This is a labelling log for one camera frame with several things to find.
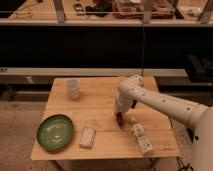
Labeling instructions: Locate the dark red pepper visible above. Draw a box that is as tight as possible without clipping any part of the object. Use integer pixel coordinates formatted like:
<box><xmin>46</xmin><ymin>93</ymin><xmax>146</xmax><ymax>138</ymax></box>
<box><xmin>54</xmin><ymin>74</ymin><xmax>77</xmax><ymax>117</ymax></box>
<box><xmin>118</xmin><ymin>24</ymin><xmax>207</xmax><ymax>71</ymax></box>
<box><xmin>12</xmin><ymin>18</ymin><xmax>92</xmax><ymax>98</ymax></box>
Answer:
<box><xmin>115</xmin><ymin>113</ymin><xmax>126</xmax><ymax>128</ymax></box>

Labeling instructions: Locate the wooden table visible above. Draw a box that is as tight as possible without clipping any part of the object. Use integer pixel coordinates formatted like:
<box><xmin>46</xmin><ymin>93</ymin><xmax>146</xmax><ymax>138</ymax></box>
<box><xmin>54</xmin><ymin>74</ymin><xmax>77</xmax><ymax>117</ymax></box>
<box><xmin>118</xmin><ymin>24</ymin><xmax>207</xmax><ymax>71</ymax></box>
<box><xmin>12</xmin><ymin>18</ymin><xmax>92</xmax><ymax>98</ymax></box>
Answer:
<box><xmin>31</xmin><ymin>77</ymin><xmax>180</xmax><ymax>160</ymax></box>

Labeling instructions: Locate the black cable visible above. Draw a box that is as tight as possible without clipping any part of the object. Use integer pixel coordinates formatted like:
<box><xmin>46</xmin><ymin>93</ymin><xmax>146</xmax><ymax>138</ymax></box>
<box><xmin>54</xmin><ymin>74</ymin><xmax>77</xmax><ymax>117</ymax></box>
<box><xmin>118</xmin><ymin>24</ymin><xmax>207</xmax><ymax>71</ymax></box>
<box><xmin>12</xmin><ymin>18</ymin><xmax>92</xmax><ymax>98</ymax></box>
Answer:
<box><xmin>176</xmin><ymin>156</ymin><xmax>194</xmax><ymax>171</ymax></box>

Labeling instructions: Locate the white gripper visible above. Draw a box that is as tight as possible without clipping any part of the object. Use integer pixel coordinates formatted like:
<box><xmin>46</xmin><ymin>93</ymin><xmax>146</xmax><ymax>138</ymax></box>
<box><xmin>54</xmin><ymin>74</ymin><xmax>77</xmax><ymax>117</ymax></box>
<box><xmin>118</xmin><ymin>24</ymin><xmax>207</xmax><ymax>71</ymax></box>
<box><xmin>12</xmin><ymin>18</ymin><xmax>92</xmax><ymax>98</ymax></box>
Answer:
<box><xmin>113</xmin><ymin>94</ymin><xmax>134</xmax><ymax>126</ymax></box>

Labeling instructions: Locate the white sponge block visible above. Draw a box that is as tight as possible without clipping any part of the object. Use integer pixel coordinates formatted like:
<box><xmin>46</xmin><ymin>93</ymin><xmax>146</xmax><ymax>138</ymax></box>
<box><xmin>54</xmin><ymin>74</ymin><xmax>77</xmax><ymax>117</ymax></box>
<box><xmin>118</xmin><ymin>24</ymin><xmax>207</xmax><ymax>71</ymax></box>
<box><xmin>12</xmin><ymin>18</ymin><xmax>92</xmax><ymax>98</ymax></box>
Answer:
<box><xmin>79</xmin><ymin>127</ymin><xmax>96</xmax><ymax>149</ymax></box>

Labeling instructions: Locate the green ceramic bowl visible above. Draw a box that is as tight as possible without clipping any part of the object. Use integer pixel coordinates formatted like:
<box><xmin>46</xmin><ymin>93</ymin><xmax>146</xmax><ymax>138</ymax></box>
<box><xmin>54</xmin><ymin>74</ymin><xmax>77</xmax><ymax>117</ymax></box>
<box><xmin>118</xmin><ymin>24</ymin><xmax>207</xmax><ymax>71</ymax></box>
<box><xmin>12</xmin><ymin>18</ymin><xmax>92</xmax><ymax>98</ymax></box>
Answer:
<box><xmin>37</xmin><ymin>114</ymin><xmax>74</xmax><ymax>151</ymax></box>

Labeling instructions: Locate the plastic tray on shelf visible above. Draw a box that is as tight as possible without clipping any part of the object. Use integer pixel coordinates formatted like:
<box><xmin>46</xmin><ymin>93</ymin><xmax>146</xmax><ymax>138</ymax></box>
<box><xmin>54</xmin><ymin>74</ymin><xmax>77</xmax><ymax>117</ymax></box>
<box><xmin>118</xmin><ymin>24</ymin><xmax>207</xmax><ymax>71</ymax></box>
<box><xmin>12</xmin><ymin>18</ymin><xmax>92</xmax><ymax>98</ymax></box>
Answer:
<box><xmin>112</xmin><ymin>0</ymin><xmax>175</xmax><ymax>19</ymax></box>

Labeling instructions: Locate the white plastic bottle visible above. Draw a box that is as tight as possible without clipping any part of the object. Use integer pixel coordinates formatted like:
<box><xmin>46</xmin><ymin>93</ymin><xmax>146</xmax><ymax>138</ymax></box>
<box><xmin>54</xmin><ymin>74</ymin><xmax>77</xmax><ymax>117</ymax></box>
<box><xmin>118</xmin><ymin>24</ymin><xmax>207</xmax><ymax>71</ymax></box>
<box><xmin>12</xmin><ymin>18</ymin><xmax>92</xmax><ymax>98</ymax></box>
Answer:
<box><xmin>128</xmin><ymin>117</ymin><xmax>153</xmax><ymax>154</ymax></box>

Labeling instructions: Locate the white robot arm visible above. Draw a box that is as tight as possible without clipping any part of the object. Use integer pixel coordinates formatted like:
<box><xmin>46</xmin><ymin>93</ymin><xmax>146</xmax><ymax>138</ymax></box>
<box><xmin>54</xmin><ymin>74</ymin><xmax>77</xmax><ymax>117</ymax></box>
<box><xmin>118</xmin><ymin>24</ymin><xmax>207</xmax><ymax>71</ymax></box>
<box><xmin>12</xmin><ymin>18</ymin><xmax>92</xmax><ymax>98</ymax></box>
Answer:
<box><xmin>114</xmin><ymin>75</ymin><xmax>213</xmax><ymax>171</ymax></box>

